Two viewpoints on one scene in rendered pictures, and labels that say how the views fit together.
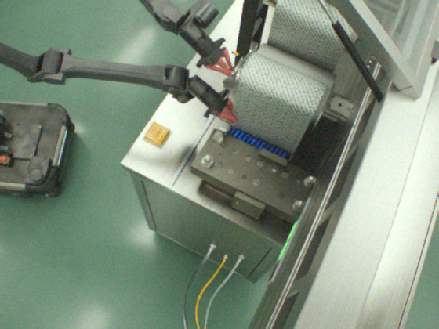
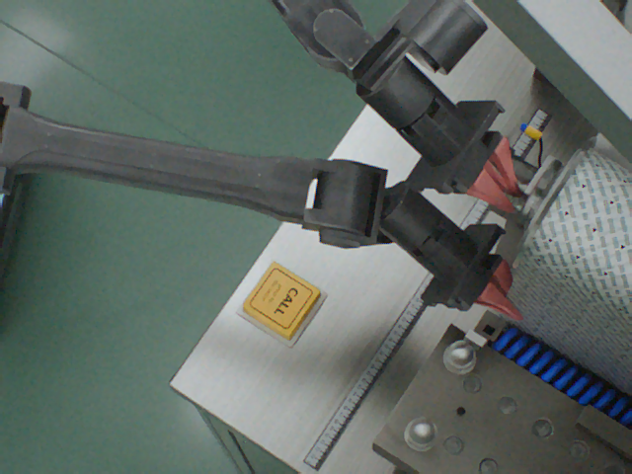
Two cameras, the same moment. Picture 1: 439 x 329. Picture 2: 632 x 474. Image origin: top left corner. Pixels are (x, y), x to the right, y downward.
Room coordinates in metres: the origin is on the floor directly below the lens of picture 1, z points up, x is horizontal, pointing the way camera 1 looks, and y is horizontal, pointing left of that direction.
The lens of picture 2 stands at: (0.31, 0.05, 2.43)
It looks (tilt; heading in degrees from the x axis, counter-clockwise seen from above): 72 degrees down; 20
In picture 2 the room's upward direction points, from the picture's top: 6 degrees counter-clockwise
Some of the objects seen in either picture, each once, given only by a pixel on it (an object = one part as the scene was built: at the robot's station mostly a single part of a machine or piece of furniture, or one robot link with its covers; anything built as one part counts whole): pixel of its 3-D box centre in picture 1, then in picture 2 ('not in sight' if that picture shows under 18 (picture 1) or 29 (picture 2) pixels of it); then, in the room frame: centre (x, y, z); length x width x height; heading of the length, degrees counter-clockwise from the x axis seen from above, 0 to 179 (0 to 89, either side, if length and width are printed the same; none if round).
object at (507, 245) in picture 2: (232, 94); (513, 219); (0.81, -0.01, 1.05); 0.06 x 0.05 x 0.31; 71
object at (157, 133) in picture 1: (157, 133); (281, 300); (0.69, 0.24, 0.91); 0.07 x 0.07 x 0.02; 71
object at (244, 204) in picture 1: (247, 206); not in sight; (0.45, -0.11, 0.96); 0.10 x 0.03 x 0.11; 71
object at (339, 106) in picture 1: (341, 106); not in sight; (0.67, -0.32, 1.28); 0.06 x 0.05 x 0.02; 71
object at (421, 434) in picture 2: (207, 159); (422, 432); (0.55, 0.04, 1.05); 0.04 x 0.04 x 0.04
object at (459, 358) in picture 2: (218, 135); (460, 354); (0.64, 0.01, 1.05); 0.04 x 0.04 x 0.04
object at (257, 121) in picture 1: (265, 126); (604, 353); (0.67, -0.13, 1.11); 0.23 x 0.01 x 0.18; 71
